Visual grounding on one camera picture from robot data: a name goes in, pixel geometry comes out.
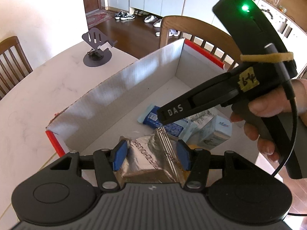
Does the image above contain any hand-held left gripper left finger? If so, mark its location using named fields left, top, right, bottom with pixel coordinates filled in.
left=45, top=140, right=128, bottom=193

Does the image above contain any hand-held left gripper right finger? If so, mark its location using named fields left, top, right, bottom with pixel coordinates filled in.
left=177, top=139, right=255, bottom=193

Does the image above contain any silver snack packet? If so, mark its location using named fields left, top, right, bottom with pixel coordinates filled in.
left=116, top=128, right=186, bottom=185

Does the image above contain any red shoe box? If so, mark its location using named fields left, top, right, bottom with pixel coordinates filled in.
left=45, top=38, right=264, bottom=187

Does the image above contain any person's right hand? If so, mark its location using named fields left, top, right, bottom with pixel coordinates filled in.
left=230, top=78, right=307, bottom=163

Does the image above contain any light blue tissue pack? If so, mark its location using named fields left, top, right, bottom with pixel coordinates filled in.
left=189, top=115, right=233, bottom=152

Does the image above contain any blue white snack packet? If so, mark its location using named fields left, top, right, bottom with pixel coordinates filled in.
left=137, top=105, right=192, bottom=142

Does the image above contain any wooden chair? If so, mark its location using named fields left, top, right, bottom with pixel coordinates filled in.
left=158, top=15, right=243, bottom=71
left=0, top=36, right=33, bottom=101

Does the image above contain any grey phone stand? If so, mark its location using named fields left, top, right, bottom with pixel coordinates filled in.
left=82, top=27, right=118, bottom=67

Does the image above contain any red patterned rug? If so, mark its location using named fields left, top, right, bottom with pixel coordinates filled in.
left=86, top=9, right=116, bottom=29

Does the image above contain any wooden wall shelf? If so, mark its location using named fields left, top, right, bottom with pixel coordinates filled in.
left=236, top=0, right=307, bottom=35

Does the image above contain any black cable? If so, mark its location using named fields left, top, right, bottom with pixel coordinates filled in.
left=264, top=44, right=299, bottom=178

